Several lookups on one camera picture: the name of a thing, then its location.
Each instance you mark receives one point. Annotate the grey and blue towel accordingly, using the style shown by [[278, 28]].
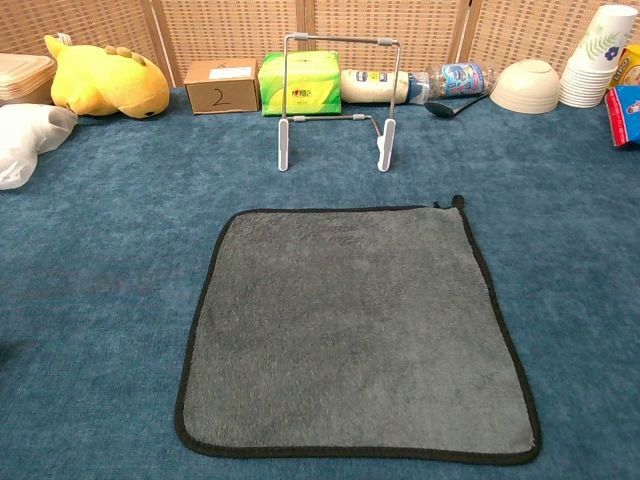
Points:
[[350, 325]]

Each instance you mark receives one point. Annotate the white metal wire stand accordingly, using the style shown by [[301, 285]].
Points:
[[284, 145]]

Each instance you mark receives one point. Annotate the green tissue pack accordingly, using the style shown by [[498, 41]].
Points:
[[310, 85]]

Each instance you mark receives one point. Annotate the white mayonnaise bottle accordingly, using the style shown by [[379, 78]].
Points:
[[365, 87]]

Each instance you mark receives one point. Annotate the black ladle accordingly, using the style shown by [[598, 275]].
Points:
[[440, 111]]

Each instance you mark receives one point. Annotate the brown cardboard box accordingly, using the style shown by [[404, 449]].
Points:
[[220, 95]]

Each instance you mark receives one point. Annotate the clear plastic water bottle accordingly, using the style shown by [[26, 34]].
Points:
[[460, 80]]

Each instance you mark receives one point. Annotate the blue carpet table cover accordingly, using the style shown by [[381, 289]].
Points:
[[100, 300]]

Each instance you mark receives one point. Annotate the wicker folding screen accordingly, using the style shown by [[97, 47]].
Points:
[[225, 30]]

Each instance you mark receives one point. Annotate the beige upturned bowl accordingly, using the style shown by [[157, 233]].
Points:
[[525, 87]]

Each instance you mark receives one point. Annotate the yellow plush toy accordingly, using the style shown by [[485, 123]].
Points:
[[110, 80]]

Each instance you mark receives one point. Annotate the white plastic bag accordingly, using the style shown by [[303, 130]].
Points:
[[25, 135]]

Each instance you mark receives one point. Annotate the stack of paper cups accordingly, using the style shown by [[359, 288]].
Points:
[[590, 75]]

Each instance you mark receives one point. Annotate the blue and red snack bag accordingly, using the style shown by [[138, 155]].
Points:
[[625, 115]]

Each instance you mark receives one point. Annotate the yellow snack bag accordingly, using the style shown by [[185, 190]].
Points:
[[631, 67]]

